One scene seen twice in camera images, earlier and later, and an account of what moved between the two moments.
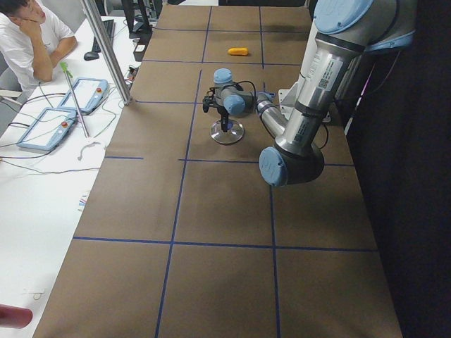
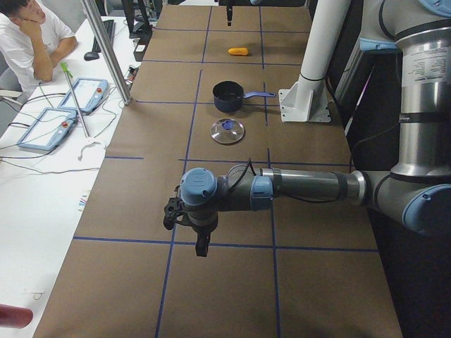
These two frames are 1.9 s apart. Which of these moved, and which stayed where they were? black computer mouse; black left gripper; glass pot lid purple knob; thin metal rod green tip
Moved: black left gripper
Stayed: black computer mouse; thin metal rod green tip; glass pot lid purple knob
